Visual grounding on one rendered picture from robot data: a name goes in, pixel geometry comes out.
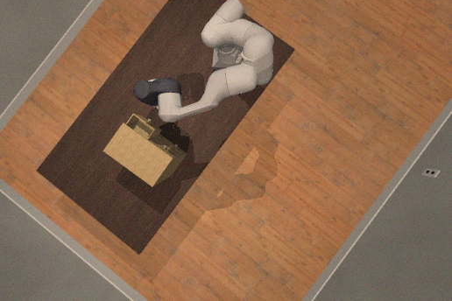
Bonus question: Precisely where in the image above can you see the tan wooden chest of drawers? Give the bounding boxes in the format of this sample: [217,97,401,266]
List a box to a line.
[103,122,187,187]

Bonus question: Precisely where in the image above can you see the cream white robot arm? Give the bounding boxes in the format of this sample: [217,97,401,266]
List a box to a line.
[133,0,274,123]

